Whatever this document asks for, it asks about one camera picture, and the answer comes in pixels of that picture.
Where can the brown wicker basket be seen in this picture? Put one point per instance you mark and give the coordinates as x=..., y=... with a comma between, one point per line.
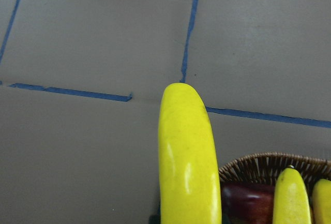
x=264, y=168

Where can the yellow banana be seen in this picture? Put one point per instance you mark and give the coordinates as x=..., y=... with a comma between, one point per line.
x=321, y=201
x=291, y=204
x=188, y=170

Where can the dark purple plum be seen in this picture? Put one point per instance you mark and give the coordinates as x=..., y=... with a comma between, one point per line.
x=247, y=202

